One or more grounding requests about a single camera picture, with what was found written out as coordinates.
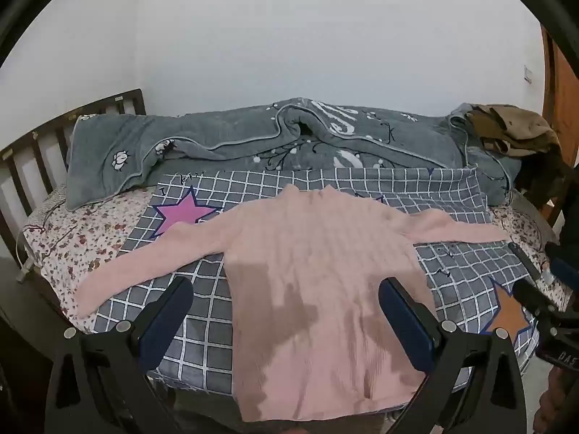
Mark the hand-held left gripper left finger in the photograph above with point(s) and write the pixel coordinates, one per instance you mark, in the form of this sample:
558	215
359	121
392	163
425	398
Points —
163	321

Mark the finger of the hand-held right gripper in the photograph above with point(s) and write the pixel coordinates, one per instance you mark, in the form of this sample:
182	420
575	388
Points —
536	303
524	262

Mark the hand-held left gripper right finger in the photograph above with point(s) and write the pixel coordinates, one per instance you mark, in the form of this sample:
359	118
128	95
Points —
407	321

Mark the pink knit sweater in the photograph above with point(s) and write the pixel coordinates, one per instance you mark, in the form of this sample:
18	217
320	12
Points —
307	257

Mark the brown clothes pile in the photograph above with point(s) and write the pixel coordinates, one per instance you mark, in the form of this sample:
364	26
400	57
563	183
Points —
511	126

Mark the person's right hand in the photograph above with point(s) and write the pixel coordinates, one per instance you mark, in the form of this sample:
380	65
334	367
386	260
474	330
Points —
554	402

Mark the black cloth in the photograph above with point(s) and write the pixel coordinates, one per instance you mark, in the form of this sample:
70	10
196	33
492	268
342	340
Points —
565	248

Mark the dark wooden bed footboard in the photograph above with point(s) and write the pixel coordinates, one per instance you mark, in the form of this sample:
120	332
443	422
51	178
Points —
538	176

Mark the grey checked star-print sheet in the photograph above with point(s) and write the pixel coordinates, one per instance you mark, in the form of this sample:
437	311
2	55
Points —
452	208

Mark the floral bed sheet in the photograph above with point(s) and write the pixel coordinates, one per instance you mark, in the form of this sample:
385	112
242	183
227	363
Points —
68	244

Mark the orange wooden door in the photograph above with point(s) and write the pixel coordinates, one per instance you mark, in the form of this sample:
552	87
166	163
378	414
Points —
565	90

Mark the grey-green flower-print quilt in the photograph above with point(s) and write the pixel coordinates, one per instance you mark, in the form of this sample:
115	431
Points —
226	135

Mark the dark wooden bed headboard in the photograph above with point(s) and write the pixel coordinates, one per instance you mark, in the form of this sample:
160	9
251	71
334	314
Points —
113	99

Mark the white wall switch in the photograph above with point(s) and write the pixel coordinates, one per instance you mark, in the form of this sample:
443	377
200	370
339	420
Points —
528	73

